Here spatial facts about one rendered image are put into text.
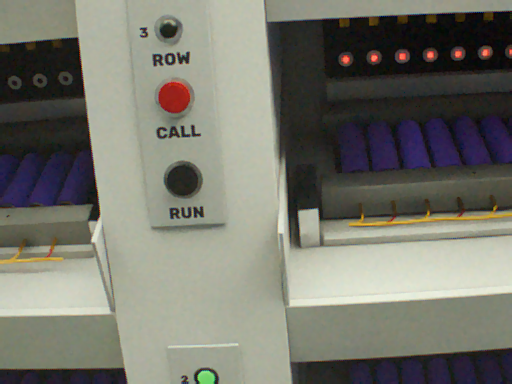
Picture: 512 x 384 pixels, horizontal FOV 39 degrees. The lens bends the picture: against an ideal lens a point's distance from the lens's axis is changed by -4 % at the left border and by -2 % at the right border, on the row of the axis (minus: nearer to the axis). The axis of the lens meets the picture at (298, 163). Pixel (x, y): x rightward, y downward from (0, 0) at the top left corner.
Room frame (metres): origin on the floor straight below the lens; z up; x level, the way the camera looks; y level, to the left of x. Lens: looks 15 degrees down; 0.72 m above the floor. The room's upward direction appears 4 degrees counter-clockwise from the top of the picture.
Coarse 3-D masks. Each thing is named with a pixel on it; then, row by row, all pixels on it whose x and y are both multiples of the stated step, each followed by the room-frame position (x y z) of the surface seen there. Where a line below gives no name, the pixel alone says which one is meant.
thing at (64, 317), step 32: (64, 96) 0.55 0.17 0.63; (96, 224) 0.41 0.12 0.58; (96, 256) 0.36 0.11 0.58; (0, 288) 0.40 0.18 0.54; (32, 288) 0.39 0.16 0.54; (64, 288) 0.39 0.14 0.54; (96, 288) 0.39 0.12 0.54; (0, 320) 0.37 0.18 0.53; (32, 320) 0.37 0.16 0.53; (64, 320) 0.37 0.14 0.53; (96, 320) 0.37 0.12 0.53; (0, 352) 0.38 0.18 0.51; (32, 352) 0.38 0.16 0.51; (64, 352) 0.38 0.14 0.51; (96, 352) 0.38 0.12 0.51
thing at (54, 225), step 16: (0, 208) 0.44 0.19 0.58; (16, 208) 0.44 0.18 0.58; (32, 208) 0.43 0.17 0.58; (48, 208) 0.43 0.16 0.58; (64, 208) 0.43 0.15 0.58; (80, 208) 0.43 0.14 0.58; (0, 224) 0.42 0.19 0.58; (16, 224) 0.42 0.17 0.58; (32, 224) 0.42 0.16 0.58; (48, 224) 0.42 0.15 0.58; (64, 224) 0.42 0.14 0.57; (80, 224) 0.42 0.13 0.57; (0, 240) 0.42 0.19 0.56; (16, 240) 0.42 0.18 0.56; (32, 240) 0.42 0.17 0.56; (48, 240) 0.42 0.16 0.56; (64, 240) 0.42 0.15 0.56; (80, 240) 0.42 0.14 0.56; (16, 256) 0.41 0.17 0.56; (48, 256) 0.41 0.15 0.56
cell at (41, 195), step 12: (60, 156) 0.50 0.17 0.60; (48, 168) 0.49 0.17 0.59; (60, 168) 0.49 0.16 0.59; (48, 180) 0.47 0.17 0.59; (60, 180) 0.48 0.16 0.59; (36, 192) 0.46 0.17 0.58; (48, 192) 0.46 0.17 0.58; (60, 192) 0.47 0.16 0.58; (36, 204) 0.45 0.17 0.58; (48, 204) 0.45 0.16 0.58
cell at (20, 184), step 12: (24, 156) 0.51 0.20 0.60; (36, 156) 0.51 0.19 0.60; (24, 168) 0.49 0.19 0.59; (36, 168) 0.49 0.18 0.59; (12, 180) 0.48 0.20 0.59; (24, 180) 0.48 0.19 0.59; (36, 180) 0.49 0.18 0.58; (12, 192) 0.46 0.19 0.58; (24, 192) 0.47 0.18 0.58; (0, 204) 0.45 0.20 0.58; (12, 204) 0.45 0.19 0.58; (24, 204) 0.46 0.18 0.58
